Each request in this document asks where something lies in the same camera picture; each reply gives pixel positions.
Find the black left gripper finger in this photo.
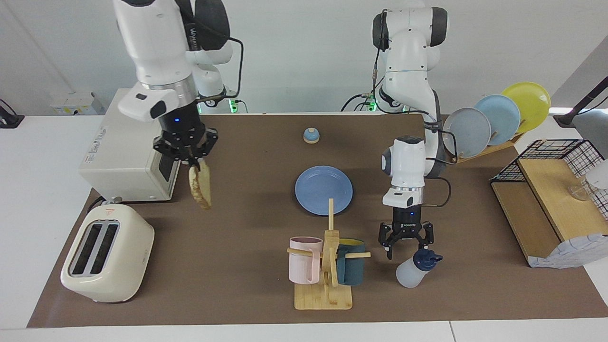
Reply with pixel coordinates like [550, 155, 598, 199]
[379, 222, 398, 260]
[416, 221, 436, 250]

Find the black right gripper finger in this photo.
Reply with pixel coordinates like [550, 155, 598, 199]
[195, 127, 219, 165]
[153, 137, 194, 167]

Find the translucent squeeze bottle navy cap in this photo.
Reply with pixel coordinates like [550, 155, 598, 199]
[396, 249, 444, 289]

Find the toasted bread slice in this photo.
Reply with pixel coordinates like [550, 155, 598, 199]
[189, 158, 212, 210]

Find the periwinkle blue dinner plate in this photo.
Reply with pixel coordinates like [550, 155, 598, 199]
[294, 165, 354, 217]

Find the wooden plate rack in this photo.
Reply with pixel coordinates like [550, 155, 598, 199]
[436, 132, 525, 164]

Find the grey plate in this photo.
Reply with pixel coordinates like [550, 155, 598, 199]
[443, 107, 492, 158]

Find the pale blue plate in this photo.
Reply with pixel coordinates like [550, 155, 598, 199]
[474, 95, 521, 146]

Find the yellow plate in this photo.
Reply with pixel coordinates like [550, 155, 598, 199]
[501, 82, 551, 134]

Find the dark teal mug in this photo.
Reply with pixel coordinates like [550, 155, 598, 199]
[335, 238, 366, 286]

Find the white toaster oven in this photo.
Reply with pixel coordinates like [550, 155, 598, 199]
[78, 88, 182, 202]

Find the wooden mug tree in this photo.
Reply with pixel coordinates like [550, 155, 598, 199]
[287, 199, 371, 311]

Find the pink mug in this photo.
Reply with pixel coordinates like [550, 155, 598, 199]
[289, 237, 323, 285]

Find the cream two-slot toaster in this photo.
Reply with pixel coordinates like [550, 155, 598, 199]
[60, 203, 155, 304]

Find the brown table mat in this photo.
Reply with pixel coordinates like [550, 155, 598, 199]
[27, 113, 608, 328]

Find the wooden two-tier shelf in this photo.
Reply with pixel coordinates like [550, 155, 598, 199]
[491, 158, 608, 269]

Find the white marbled shelf side panel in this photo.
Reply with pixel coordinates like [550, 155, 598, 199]
[527, 233, 608, 269]

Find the clear drinking glass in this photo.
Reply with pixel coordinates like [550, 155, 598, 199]
[568, 183, 594, 201]

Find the black desk stand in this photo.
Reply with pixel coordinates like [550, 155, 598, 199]
[0, 99, 24, 129]

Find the white rounded container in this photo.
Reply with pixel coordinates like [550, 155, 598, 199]
[585, 161, 608, 190]

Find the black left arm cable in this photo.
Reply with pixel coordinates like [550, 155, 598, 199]
[372, 45, 459, 208]

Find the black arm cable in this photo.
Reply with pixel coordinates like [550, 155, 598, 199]
[372, 45, 459, 208]
[190, 9, 245, 106]

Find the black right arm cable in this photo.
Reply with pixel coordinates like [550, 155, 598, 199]
[190, 9, 245, 106]

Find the black wire basket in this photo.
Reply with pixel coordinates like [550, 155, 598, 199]
[489, 139, 608, 220]

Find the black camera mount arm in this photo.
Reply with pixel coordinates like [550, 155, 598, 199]
[553, 76, 608, 128]

